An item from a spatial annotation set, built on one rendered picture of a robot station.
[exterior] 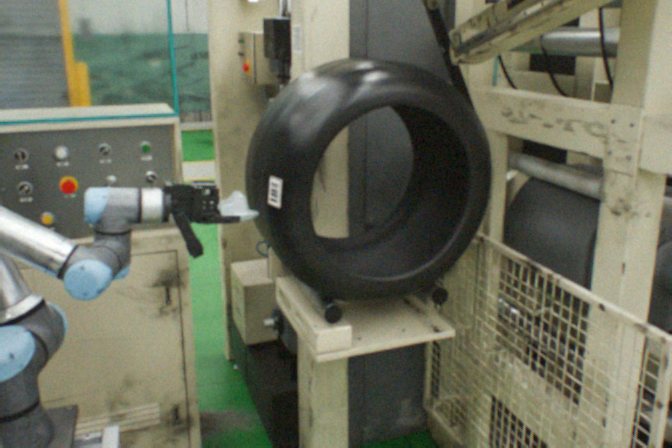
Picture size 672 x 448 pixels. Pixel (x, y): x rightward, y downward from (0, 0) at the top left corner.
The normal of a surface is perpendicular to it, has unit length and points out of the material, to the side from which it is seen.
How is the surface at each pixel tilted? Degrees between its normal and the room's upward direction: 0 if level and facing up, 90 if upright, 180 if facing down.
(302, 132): 65
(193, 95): 90
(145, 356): 90
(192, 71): 90
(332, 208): 90
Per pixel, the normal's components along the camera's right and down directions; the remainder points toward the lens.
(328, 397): 0.36, 0.24
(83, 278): 0.06, 0.26
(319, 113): -0.22, -0.32
